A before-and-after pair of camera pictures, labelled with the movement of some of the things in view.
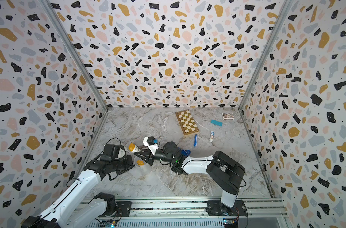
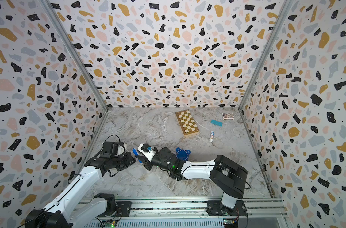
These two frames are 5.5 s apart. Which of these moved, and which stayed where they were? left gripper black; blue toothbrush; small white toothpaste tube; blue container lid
Moved: blue toothbrush
Stayed: small white toothpaste tube; left gripper black; blue container lid
